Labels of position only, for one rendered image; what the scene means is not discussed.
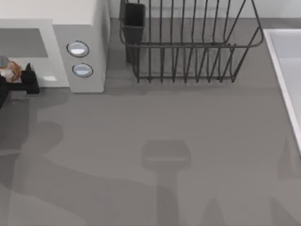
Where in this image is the pale microwave door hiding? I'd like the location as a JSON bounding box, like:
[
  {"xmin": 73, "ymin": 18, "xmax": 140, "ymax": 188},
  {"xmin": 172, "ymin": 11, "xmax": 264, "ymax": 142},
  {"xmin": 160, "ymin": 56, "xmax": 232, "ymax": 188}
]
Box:
[{"xmin": 0, "ymin": 19, "xmax": 71, "ymax": 88}]

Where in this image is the white sink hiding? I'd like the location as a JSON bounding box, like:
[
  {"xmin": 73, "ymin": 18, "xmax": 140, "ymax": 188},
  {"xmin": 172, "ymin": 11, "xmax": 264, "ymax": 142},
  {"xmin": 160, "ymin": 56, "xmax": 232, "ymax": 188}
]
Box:
[{"xmin": 262, "ymin": 28, "xmax": 301, "ymax": 158}]

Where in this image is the dark wire dish rack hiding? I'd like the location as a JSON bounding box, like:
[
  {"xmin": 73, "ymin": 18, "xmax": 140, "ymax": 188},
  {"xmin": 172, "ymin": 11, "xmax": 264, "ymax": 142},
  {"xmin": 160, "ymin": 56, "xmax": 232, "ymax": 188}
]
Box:
[{"xmin": 119, "ymin": 0, "xmax": 264, "ymax": 84}]

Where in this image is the orange and white small object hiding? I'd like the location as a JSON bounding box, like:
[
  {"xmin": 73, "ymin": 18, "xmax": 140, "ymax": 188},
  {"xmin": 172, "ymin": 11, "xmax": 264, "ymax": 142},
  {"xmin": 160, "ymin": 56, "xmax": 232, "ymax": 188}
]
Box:
[{"xmin": 0, "ymin": 60, "xmax": 22, "ymax": 83}]

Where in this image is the dark grey utensil holder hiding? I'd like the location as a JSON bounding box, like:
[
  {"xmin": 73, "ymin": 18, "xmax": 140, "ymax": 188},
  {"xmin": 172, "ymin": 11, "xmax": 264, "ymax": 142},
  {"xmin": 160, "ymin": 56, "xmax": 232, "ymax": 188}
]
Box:
[{"xmin": 119, "ymin": 1, "xmax": 146, "ymax": 64}]

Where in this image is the round microwave knob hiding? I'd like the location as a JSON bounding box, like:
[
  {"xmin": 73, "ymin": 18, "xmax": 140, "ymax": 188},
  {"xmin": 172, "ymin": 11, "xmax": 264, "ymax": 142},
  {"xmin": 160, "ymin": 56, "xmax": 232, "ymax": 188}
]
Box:
[
  {"xmin": 66, "ymin": 40, "xmax": 90, "ymax": 58},
  {"xmin": 71, "ymin": 63, "xmax": 94, "ymax": 78}
]

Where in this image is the pale microwave oven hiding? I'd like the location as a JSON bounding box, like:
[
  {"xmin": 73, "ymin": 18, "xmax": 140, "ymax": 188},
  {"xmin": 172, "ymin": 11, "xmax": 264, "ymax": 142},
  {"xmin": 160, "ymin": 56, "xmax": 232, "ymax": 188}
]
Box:
[{"xmin": 0, "ymin": 0, "xmax": 111, "ymax": 94}]

